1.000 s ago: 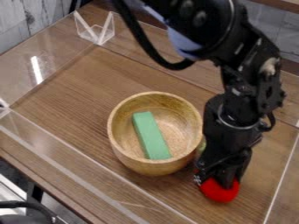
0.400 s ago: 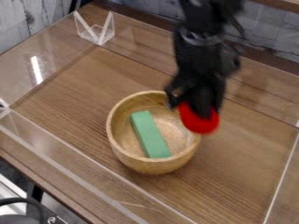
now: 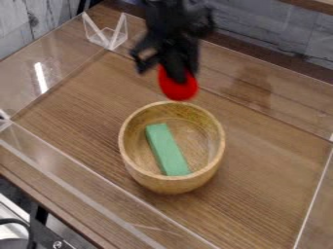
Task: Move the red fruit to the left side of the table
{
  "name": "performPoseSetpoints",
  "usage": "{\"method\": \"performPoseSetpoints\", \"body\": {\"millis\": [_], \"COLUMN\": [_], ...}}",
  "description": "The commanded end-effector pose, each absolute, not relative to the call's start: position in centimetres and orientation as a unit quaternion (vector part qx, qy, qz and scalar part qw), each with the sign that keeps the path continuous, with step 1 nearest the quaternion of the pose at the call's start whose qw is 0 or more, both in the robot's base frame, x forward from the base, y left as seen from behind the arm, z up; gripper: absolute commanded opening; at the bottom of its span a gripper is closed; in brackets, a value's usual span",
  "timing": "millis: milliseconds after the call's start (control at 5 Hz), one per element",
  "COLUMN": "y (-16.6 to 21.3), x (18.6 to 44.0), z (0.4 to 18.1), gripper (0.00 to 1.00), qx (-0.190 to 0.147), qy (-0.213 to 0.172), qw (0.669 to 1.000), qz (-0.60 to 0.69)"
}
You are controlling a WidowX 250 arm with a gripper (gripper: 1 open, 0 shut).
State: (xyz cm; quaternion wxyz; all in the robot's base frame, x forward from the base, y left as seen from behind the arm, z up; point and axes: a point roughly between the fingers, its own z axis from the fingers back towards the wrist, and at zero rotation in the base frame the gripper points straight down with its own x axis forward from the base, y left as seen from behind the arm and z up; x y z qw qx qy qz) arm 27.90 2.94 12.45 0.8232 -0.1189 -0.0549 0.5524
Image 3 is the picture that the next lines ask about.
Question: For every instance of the red plush strawberry fruit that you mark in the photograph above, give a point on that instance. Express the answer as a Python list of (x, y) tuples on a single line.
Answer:
[(177, 91)]

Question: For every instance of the round wooden bowl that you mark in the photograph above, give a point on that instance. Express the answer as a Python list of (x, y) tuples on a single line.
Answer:
[(200, 136)]

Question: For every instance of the clear acrylic tray wall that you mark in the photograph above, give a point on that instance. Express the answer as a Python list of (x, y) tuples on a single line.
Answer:
[(68, 93)]

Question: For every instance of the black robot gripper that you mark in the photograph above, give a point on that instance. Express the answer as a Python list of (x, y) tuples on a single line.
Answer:
[(177, 24)]

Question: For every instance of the green rectangular block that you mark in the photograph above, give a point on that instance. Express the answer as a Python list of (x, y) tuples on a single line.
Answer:
[(167, 151)]

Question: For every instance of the clear acrylic corner bracket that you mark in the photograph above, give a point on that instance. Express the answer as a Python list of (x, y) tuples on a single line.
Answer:
[(108, 38)]

